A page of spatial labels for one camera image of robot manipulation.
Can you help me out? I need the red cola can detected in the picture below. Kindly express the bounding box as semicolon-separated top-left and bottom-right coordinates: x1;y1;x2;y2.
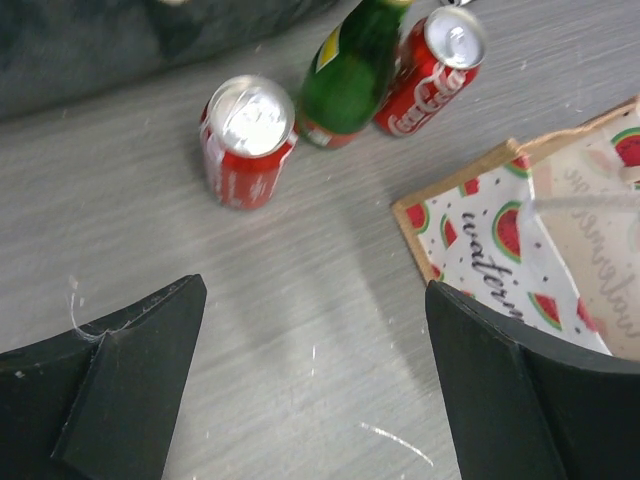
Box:
374;6;487;137
199;75;298;210

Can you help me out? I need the watermelon print canvas bag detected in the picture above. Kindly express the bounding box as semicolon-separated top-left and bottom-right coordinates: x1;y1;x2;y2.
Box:
393;99;639;360

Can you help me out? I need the green glass bottle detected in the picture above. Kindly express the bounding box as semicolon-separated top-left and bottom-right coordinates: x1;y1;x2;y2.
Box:
296;0;412;149

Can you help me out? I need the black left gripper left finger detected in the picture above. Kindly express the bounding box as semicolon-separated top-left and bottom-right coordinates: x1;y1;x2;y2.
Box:
1;274;207;479

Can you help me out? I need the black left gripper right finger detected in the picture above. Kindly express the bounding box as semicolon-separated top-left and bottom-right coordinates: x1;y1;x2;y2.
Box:
425;281;639;479

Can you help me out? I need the black floral plush blanket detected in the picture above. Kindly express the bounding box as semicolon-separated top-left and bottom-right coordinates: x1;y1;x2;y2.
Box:
1;0;335;119

